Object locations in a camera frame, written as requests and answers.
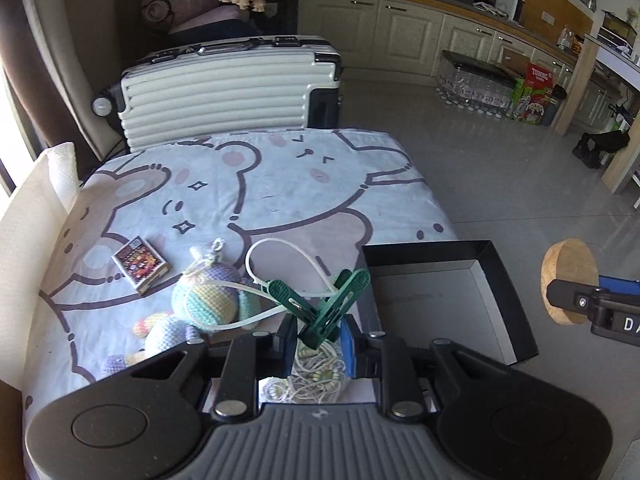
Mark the glass fish tank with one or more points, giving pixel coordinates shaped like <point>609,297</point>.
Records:
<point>617,27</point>

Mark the cream kitchen cabinets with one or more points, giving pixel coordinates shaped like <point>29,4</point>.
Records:
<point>395,30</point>

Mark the round wooden disc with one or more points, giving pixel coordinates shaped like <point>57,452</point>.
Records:
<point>567,260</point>

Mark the wooden table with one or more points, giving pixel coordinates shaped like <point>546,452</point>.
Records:
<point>575,85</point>

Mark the white ribbed suitcase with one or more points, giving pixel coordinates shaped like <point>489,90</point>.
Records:
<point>215,95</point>

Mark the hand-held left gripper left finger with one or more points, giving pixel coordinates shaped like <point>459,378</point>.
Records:
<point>286,352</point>

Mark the grey trash bin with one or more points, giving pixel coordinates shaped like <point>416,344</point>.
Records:
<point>556,105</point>

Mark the white toaster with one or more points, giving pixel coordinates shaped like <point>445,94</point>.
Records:
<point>507,6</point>

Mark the red carton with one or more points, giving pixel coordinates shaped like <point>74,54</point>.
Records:
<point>539,76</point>

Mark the playing card box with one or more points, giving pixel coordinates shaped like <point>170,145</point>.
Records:
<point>139,262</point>

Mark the pack of water bottles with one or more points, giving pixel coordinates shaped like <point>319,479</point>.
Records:
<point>475,85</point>

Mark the green carton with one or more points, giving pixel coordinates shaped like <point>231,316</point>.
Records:
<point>527,107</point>

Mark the clear plastic bottle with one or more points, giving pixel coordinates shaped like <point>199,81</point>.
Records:
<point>566,37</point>

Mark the pastel crochet plush toy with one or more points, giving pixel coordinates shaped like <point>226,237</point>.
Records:
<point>205,300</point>

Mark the black cardboard box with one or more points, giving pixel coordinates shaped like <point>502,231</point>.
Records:
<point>440,290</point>

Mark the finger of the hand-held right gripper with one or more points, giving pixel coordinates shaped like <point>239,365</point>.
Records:
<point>570,296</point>
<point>620,282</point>

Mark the green clothespin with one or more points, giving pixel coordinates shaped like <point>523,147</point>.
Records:
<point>320,310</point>

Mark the brown curtain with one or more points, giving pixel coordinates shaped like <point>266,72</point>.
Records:
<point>25,75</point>

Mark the dark blue cloth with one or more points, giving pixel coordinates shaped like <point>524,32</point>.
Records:
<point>220,25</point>

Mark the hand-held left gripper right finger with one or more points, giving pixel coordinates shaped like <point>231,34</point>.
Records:
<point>350,350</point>

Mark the wall outlet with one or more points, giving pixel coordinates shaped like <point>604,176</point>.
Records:
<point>548,19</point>

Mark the cartoon bear printed blanket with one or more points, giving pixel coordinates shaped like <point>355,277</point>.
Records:
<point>280,185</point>

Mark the white textured cushion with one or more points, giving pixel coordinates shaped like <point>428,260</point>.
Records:
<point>30,220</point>

